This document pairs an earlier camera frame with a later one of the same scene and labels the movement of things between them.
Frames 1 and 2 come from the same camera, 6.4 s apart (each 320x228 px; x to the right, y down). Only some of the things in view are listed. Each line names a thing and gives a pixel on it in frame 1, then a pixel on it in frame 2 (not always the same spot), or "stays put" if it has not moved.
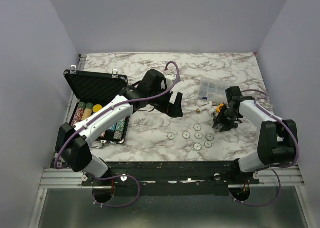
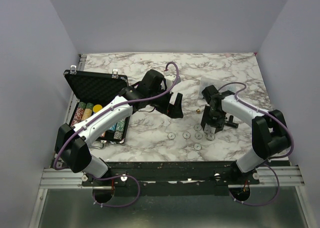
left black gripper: (171, 110) stays put
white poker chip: (171, 135) stays put
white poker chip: (208, 144) -> (208, 130)
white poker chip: (186, 135) stays put
